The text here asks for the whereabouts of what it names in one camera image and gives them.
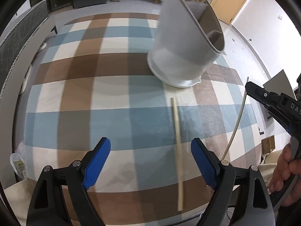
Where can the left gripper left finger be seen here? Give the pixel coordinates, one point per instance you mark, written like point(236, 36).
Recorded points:
point(48, 206)

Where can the person's right hand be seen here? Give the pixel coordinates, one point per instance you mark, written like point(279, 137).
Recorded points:
point(286, 166)

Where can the wooden chopstick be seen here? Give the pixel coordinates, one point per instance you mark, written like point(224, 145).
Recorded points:
point(178, 151)
point(236, 126)

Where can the grey nightstand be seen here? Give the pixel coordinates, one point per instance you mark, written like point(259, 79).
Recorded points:
point(280, 84)

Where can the grey utensil holder cup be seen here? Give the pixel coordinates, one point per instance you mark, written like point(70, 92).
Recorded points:
point(188, 39)

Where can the dark grey mattress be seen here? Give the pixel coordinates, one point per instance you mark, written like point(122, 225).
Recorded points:
point(14, 40)

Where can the grey bed frame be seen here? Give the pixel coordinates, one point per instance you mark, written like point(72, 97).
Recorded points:
point(10, 93)

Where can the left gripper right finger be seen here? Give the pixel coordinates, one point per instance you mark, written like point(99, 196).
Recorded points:
point(252, 205)

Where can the cardboard box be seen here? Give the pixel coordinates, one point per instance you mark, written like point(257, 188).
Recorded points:
point(268, 145)

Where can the plaid checkered tablecloth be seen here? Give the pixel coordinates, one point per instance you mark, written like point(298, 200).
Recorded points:
point(94, 82)

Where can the cream round stool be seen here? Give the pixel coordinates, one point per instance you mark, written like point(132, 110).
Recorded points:
point(19, 197)

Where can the plastic bag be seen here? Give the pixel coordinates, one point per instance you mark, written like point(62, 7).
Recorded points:
point(18, 165)

